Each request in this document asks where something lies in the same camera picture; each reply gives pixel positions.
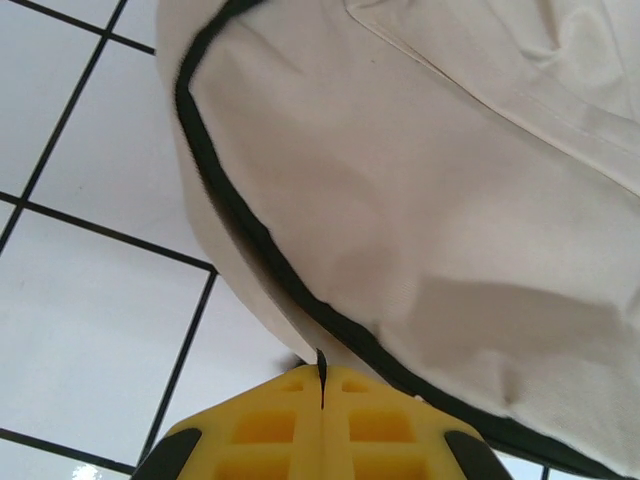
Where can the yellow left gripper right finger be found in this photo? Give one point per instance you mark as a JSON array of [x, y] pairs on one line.
[[340, 450]]

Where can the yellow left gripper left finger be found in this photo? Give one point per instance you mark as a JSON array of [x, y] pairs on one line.
[[300, 450]]

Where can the cream canvas backpack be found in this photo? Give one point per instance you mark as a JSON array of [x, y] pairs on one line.
[[400, 200]]

